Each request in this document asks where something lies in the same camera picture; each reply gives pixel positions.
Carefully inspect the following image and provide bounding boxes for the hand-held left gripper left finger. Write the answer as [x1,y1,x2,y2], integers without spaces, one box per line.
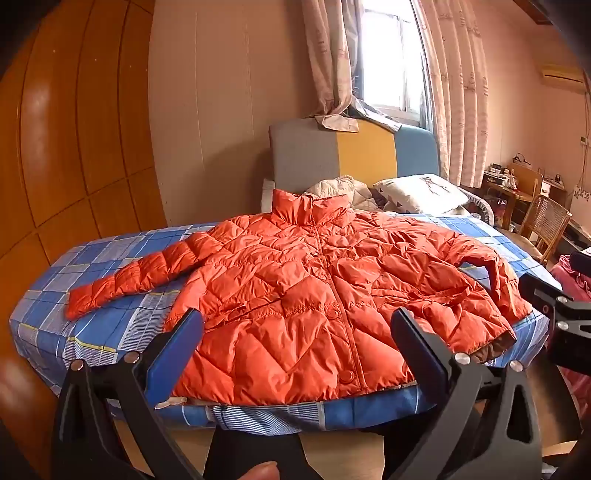
[50,307,206,480]

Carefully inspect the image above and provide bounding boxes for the orange quilted puffer jacket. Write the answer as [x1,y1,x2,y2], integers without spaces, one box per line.
[65,188,541,407]

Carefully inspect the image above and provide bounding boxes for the white quilted jacket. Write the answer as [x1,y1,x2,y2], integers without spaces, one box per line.
[305,175,384,213]

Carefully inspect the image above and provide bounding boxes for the wooden rattan chair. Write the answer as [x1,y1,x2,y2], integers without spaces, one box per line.
[501,194,573,266]

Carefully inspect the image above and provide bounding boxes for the white bed frame rail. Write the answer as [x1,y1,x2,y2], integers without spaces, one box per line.
[261,178,278,213]

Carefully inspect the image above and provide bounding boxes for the beige patterned curtain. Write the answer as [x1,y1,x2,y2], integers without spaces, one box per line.
[300,0,402,134]
[413,0,490,188]

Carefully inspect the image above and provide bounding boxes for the person's left hand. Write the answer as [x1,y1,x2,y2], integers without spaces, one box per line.
[240,464,280,480]

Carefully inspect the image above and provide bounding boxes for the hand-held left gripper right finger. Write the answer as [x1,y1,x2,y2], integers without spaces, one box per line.
[390,307,543,480]

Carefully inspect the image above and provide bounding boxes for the wooden desk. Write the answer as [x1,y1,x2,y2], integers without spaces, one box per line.
[482,161,546,232]

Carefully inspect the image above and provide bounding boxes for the wooden wardrobe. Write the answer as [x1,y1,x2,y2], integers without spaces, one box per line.
[0,0,169,296]

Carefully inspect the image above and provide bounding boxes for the white printed pillow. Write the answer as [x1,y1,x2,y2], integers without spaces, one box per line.
[373,174,469,214]

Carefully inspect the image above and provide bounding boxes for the person's dark trousers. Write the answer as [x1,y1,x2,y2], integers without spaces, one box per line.
[210,427,305,480]

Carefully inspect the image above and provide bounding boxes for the wall air conditioner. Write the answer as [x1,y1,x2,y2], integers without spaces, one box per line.
[540,65,585,86]

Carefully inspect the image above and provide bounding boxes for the window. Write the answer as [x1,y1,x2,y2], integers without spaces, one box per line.
[348,0,432,125]

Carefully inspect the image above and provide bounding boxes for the blue plaid bed sheet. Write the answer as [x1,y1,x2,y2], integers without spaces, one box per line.
[9,212,561,437]

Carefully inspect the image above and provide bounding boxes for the grey yellow blue headboard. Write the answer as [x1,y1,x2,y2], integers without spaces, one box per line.
[269,117,439,192]

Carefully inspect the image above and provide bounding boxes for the grey padded rail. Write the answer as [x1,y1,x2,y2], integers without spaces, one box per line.
[459,187,495,227]

